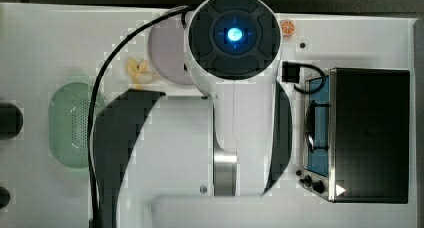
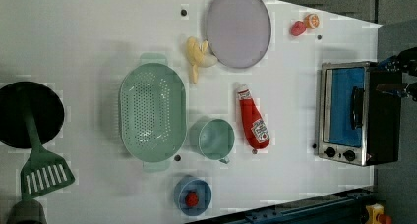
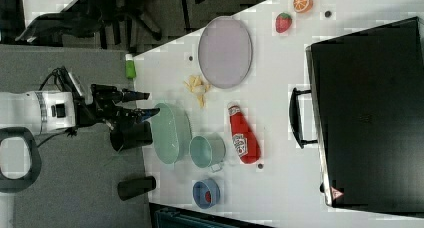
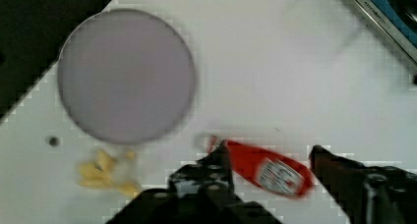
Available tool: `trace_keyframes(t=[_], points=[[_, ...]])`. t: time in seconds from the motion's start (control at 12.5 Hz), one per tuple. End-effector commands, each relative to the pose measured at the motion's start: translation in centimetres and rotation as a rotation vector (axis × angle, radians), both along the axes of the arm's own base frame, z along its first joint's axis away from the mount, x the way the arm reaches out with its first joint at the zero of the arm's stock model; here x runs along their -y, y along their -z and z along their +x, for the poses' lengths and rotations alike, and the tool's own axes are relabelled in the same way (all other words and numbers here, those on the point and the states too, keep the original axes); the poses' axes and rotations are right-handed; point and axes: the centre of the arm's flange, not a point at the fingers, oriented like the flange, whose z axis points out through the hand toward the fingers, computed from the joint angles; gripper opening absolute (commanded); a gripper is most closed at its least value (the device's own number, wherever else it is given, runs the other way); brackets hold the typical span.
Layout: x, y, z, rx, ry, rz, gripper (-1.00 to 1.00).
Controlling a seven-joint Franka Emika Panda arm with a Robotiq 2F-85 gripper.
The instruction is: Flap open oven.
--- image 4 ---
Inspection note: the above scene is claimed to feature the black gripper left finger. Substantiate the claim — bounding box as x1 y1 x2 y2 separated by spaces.
168 145 234 211

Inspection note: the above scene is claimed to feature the lavender round plate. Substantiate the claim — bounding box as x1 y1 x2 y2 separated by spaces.
57 9 197 144

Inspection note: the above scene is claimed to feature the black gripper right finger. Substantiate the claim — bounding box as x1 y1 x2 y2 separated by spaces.
309 145 417 224

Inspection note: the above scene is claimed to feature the peeled yellow banana toy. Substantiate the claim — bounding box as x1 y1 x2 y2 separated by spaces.
78 149 142 198

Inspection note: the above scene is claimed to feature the red ketchup bottle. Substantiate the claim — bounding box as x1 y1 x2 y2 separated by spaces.
204 136 314 198

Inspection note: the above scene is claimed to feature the silver black toaster oven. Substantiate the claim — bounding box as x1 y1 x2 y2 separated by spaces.
351 0 417 64

